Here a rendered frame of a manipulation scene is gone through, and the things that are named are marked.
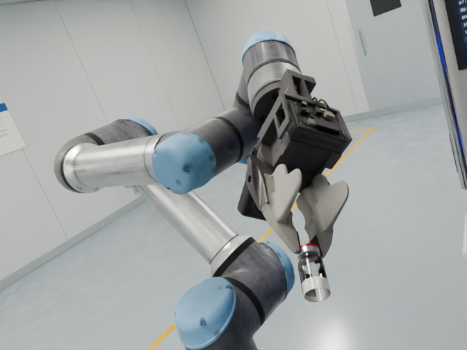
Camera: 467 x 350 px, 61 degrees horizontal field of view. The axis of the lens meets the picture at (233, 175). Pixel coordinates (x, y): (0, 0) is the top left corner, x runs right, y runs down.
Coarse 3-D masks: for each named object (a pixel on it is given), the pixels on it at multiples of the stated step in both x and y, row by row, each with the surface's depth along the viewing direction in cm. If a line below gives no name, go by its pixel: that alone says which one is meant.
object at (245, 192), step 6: (246, 186) 48; (246, 192) 48; (240, 198) 49; (246, 198) 48; (252, 198) 48; (240, 204) 49; (246, 204) 48; (252, 204) 48; (240, 210) 48; (246, 210) 48; (252, 210) 48; (258, 210) 48; (246, 216) 48; (252, 216) 48; (258, 216) 48
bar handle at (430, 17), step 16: (432, 0) 89; (432, 16) 90; (432, 32) 91; (432, 48) 92; (448, 80) 94; (448, 96) 95; (448, 112) 96; (448, 128) 98; (464, 160) 99; (464, 176) 100
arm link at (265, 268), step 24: (120, 120) 89; (144, 120) 90; (144, 192) 84; (168, 192) 82; (192, 192) 84; (168, 216) 82; (192, 216) 80; (216, 216) 82; (192, 240) 81; (216, 240) 79; (240, 240) 78; (216, 264) 78; (240, 264) 76; (264, 264) 76; (288, 264) 79; (264, 288) 73; (288, 288) 78; (264, 312) 72
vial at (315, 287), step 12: (300, 252) 35; (312, 252) 34; (300, 264) 34; (312, 264) 33; (300, 276) 33; (312, 276) 32; (324, 276) 32; (312, 288) 32; (324, 288) 32; (312, 300) 33; (324, 300) 33
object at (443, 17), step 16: (448, 0) 92; (464, 0) 90; (448, 16) 93; (464, 16) 92; (448, 32) 95; (464, 32) 93; (448, 48) 96; (464, 48) 94; (448, 64) 97; (464, 64) 95; (464, 80) 97; (464, 96) 98; (464, 112) 100; (464, 128) 101; (464, 144) 103; (464, 192) 108
